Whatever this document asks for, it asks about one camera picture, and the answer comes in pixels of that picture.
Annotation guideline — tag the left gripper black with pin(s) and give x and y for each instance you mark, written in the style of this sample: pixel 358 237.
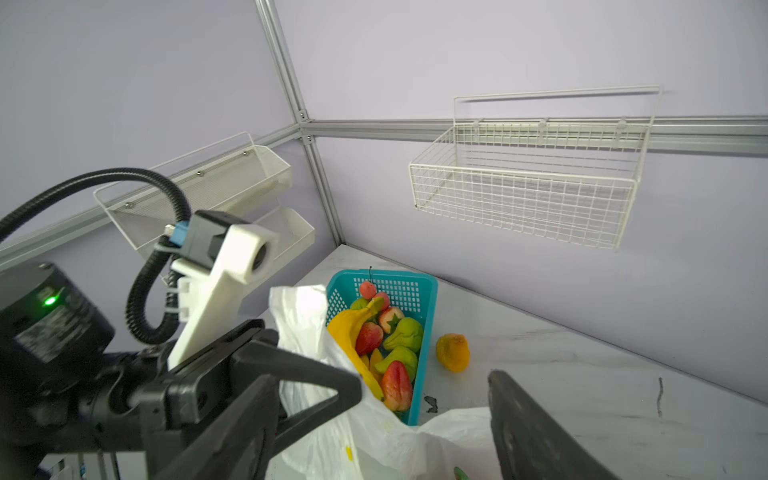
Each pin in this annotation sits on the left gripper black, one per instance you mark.
pixel 61 392

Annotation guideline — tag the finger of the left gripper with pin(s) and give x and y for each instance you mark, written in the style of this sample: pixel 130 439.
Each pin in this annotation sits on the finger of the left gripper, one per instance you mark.
pixel 186 400

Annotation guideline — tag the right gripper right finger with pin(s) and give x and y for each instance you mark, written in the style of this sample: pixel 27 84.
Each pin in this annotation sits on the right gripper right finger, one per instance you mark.
pixel 529 443

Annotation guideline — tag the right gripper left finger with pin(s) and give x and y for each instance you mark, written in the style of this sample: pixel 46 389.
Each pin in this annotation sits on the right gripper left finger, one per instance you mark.
pixel 238 444

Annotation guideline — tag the white plastic bag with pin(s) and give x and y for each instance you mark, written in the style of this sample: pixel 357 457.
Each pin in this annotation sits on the white plastic bag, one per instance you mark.
pixel 368 441

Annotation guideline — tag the orange fake pear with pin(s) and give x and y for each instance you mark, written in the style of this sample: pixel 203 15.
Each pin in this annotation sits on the orange fake pear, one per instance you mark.
pixel 453 352

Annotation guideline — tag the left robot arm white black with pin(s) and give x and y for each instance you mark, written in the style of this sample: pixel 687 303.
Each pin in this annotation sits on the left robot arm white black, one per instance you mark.
pixel 99 270

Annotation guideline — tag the dark red fake strawberry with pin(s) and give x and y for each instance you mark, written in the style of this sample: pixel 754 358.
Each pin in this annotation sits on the dark red fake strawberry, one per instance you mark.
pixel 370 338

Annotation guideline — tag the small green fake fruit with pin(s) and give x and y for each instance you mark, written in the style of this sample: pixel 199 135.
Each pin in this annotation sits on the small green fake fruit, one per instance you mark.
pixel 359 304

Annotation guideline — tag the red white fake strawberry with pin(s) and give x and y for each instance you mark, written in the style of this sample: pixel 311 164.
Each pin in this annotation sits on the red white fake strawberry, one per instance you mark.
pixel 389 318

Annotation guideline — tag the yellow banana bunch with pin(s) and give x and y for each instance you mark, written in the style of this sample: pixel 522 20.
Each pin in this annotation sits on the yellow banana bunch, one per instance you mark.
pixel 344 328

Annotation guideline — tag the teal plastic basket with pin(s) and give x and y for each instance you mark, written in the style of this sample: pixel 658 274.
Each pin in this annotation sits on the teal plastic basket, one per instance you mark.
pixel 415 294

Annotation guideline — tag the upper white mesh shelf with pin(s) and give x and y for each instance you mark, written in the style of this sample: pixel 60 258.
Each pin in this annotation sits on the upper white mesh shelf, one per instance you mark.
pixel 236 175

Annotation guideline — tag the white wire wall basket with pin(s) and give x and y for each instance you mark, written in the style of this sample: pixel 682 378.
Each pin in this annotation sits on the white wire wall basket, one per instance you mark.
pixel 572 180

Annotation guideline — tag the aluminium frame rail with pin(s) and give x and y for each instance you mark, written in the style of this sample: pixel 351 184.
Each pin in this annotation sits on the aluminium frame rail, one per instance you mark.
pixel 731 136

